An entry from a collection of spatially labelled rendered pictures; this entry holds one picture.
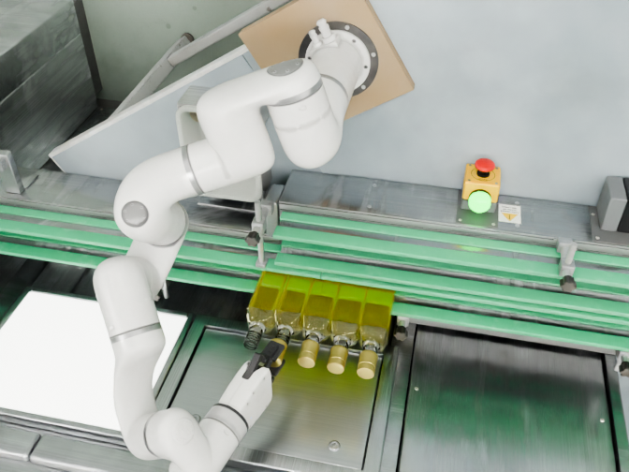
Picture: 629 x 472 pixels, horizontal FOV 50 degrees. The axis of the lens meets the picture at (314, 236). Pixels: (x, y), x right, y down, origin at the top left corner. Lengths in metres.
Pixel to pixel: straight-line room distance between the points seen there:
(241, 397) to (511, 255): 0.59
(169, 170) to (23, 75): 1.08
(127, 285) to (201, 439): 0.27
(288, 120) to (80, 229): 0.72
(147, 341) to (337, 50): 0.61
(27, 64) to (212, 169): 1.13
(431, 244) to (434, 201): 0.12
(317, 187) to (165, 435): 0.63
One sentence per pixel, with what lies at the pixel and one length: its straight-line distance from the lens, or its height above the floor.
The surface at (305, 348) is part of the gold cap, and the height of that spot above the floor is 1.14.
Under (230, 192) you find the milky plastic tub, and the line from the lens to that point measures 1.50.
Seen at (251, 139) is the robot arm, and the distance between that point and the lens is 1.06.
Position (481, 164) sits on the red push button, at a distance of 1.39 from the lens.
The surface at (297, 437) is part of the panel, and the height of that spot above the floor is 1.24.
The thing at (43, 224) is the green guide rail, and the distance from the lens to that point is 1.66.
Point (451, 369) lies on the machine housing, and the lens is 1.53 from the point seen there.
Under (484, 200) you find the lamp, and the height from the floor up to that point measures 0.85.
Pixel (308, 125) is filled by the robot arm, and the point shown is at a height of 1.08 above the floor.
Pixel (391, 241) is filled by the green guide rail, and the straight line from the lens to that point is 1.36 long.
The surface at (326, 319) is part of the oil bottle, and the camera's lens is 1.34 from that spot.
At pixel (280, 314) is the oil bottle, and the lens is 1.35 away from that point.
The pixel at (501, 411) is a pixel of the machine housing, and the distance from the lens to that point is 1.48.
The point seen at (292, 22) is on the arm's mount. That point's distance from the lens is 1.32.
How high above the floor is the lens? 1.96
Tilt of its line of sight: 48 degrees down
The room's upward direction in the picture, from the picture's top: 161 degrees counter-clockwise
